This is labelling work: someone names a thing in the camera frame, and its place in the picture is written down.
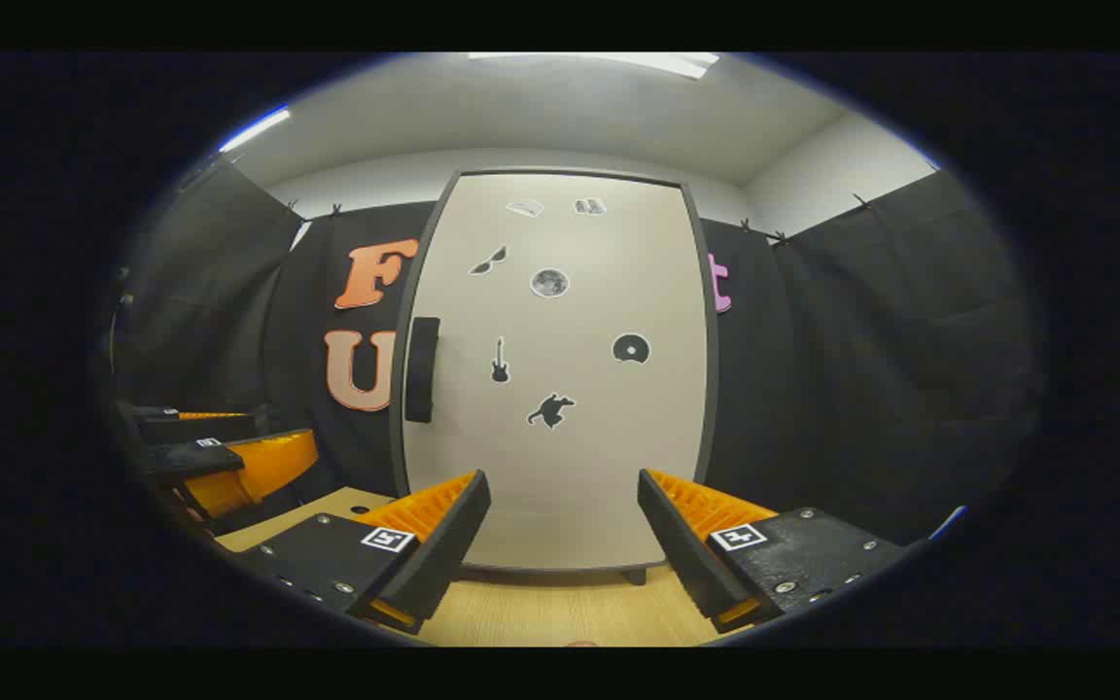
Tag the grey cabinet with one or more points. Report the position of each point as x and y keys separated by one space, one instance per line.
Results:
x=397 y=408

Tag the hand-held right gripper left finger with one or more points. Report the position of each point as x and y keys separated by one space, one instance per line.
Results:
x=448 y=554

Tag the black backdrop cloth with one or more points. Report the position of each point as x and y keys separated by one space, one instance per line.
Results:
x=813 y=389

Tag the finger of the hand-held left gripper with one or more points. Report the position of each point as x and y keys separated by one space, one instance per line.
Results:
x=186 y=457
x=200 y=430

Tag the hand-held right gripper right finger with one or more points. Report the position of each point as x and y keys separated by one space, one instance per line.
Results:
x=682 y=554

